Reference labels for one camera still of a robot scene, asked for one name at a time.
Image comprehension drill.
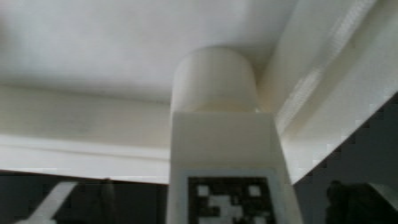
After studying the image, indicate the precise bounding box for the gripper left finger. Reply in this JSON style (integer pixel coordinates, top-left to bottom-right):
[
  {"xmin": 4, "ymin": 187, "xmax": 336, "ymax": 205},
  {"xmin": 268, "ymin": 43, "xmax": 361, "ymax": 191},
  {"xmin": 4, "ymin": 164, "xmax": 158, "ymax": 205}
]
[{"xmin": 14, "ymin": 179, "xmax": 117, "ymax": 224}]

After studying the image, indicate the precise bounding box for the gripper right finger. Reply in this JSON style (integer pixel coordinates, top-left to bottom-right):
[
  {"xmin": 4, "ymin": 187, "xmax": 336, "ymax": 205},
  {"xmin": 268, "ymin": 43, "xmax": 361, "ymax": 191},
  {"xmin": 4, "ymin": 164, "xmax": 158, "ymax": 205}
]
[{"xmin": 325, "ymin": 180, "xmax": 398, "ymax": 224}]

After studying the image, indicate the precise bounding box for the white table leg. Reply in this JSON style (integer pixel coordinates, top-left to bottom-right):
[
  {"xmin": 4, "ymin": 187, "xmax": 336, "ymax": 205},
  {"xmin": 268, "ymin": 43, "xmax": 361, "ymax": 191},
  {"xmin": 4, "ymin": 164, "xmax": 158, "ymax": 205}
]
[{"xmin": 167, "ymin": 48, "xmax": 304, "ymax": 224}]

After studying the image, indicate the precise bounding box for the white square table top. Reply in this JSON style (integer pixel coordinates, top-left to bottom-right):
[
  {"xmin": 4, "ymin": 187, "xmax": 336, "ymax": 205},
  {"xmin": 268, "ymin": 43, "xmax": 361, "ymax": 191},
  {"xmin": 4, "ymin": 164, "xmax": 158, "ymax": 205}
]
[{"xmin": 0, "ymin": 0, "xmax": 304, "ymax": 183}]

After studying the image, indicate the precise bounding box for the white obstacle fence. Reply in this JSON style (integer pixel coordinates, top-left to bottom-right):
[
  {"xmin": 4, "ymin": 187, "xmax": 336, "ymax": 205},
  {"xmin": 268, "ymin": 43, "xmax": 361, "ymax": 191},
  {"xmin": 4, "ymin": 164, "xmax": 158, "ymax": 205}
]
[{"xmin": 277, "ymin": 0, "xmax": 398, "ymax": 180}]

